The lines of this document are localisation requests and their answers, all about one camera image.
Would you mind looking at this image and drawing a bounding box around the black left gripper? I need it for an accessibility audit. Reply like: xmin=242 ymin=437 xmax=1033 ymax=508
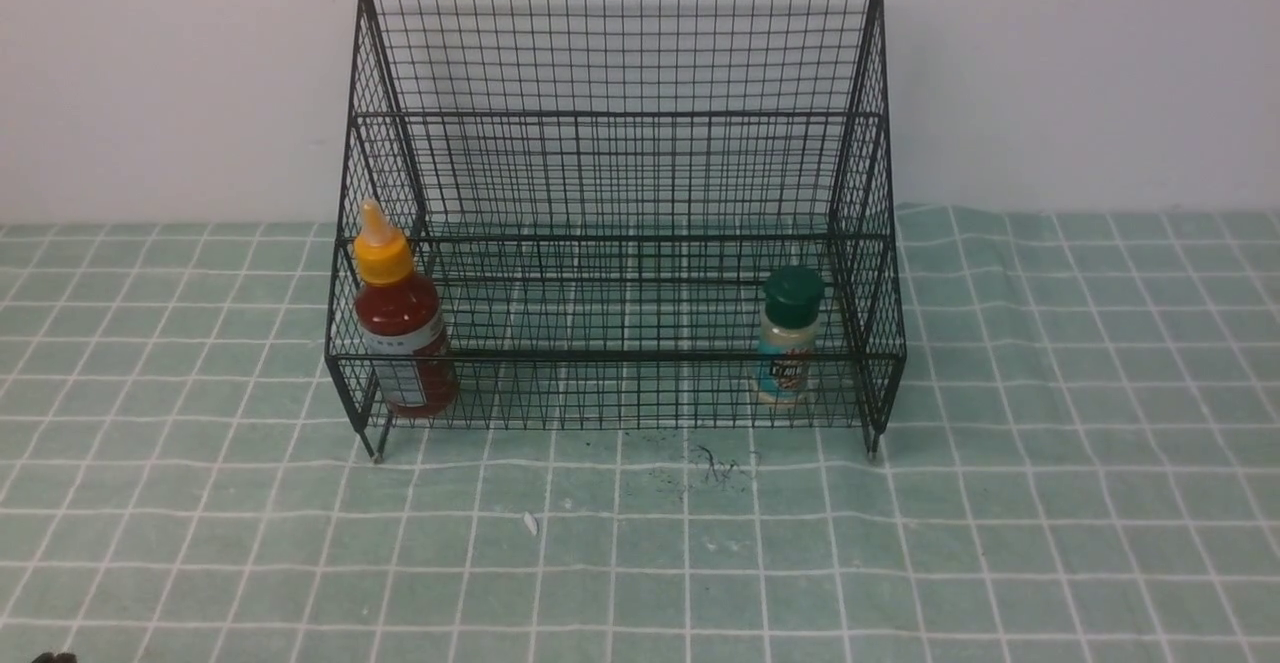
xmin=31 ymin=651 xmax=78 ymax=663

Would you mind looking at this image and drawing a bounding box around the red sauce bottle yellow cap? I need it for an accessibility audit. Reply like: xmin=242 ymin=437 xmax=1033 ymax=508
xmin=353 ymin=198 xmax=460 ymax=419

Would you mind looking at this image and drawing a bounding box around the seasoning jar green lid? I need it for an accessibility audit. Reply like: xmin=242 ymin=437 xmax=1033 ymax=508
xmin=754 ymin=265 xmax=826 ymax=404

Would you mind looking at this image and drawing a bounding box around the green checkered tablecloth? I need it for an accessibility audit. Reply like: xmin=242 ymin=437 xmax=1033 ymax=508
xmin=3 ymin=206 xmax=1277 ymax=662

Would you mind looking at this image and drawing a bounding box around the black wire mesh shelf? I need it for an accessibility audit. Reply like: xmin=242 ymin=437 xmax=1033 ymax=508
xmin=325 ymin=0 xmax=908 ymax=461

